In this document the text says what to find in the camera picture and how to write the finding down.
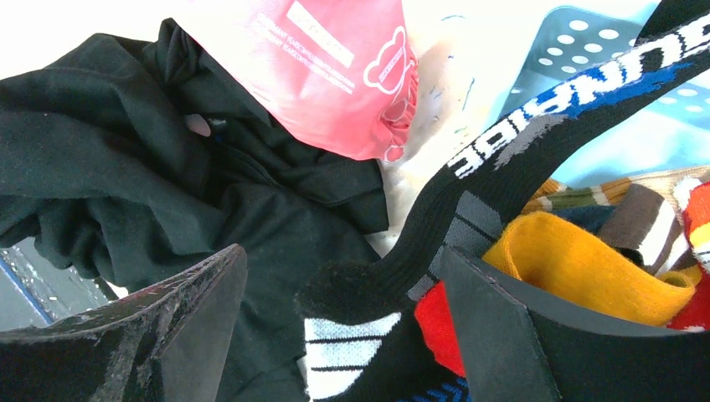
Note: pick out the light blue plastic basket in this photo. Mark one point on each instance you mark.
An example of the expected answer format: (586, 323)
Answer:
(600, 98)

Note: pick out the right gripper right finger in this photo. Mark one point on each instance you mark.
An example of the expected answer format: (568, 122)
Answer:
(520, 343)

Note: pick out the mustard yellow striped sock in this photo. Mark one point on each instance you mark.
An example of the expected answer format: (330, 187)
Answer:
(637, 266)

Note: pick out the argyle socks in basket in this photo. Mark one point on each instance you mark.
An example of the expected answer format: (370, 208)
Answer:
(554, 195)

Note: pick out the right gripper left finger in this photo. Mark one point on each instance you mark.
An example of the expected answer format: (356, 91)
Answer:
(166, 342)

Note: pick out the black cloth pile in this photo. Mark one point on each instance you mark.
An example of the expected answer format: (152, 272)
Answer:
(132, 161)

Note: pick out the pink printed shirt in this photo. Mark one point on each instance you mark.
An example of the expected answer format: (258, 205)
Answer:
(338, 75)

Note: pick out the black patterned long sock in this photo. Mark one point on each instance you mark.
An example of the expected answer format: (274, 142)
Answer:
(361, 340)

